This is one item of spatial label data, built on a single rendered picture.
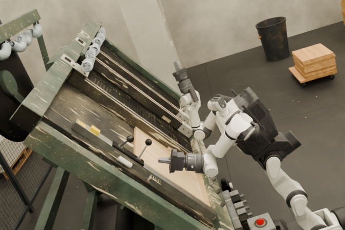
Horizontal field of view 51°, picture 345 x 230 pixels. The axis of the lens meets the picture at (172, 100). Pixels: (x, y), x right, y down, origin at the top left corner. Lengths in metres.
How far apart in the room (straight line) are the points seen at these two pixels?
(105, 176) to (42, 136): 0.32
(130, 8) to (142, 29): 0.37
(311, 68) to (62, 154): 4.20
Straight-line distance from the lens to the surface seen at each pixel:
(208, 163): 1.81
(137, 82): 3.08
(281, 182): 2.47
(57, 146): 1.63
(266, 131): 2.20
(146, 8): 5.95
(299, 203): 2.55
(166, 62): 6.13
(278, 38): 6.52
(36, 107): 1.62
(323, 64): 5.37
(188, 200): 2.09
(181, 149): 2.47
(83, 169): 1.67
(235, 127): 1.70
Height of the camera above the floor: 2.31
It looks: 22 degrees down
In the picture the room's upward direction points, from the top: 19 degrees counter-clockwise
